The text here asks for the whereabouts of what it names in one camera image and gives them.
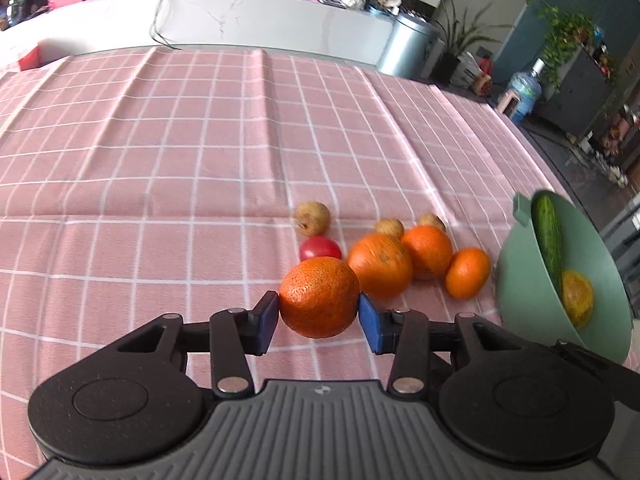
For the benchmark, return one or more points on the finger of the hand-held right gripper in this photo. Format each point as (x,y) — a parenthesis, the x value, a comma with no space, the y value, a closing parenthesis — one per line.
(620,377)

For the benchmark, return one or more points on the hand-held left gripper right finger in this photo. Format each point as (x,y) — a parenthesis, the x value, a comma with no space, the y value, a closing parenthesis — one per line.
(370,325)

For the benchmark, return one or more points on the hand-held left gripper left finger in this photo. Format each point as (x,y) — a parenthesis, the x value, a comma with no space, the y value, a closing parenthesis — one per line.
(267,322)

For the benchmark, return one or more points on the dark orange with rough skin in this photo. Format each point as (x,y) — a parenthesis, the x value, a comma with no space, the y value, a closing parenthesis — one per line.
(317,295)

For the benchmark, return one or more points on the large orange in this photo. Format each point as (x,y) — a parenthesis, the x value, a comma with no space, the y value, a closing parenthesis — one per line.
(382,265)

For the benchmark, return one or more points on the red tomato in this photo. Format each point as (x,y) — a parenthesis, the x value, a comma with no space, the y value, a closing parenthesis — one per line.
(320,247)

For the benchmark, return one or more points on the medium orange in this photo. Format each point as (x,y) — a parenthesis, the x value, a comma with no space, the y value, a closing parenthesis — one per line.
(431,252)

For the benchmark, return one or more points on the small brown longan fruit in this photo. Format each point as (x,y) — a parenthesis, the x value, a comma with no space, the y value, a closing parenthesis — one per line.
(431,220)
(389,227)

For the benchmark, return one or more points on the small mandarin orange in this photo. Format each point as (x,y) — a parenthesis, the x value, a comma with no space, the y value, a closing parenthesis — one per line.
(467,274)

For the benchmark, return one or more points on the yellow green pear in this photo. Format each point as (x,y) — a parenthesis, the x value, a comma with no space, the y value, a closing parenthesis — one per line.
(577,297)

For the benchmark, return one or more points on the green cucumber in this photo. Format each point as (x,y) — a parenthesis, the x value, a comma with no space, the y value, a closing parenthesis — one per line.
(547,240)

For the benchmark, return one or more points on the pink checked tablecloth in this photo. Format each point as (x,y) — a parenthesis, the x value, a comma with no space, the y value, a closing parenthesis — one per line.
(150,160)

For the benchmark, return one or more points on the pink small heater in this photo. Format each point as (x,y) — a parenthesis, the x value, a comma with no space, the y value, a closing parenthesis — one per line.
(507,104)

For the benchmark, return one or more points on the white plastic bag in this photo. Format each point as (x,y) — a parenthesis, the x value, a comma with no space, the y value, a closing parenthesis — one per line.
(465,70)

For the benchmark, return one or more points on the red bag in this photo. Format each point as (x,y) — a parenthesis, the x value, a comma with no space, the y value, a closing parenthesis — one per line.
(485,75)

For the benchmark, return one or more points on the blue water bottle with pump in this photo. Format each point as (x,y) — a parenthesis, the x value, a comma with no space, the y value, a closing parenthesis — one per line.
(525,90)

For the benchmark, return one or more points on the silver trash can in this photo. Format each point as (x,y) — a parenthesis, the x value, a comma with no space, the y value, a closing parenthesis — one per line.
(407,45)

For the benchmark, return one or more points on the dark cabinet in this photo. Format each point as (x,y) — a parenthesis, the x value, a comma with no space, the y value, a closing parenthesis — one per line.
(580,90)

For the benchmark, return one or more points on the snake plant in black pot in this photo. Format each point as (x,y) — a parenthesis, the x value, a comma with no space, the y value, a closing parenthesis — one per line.
(452,45)

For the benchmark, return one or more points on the white marble tv cabinet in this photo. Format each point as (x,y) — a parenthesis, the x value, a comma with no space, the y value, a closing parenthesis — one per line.
(250,15)

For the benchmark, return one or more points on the hanging pothos plant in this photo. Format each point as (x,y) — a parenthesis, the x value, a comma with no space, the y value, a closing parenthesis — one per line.
(560,25)

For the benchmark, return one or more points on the red and white container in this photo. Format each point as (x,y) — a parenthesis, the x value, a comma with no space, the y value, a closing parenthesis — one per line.
(29,59)

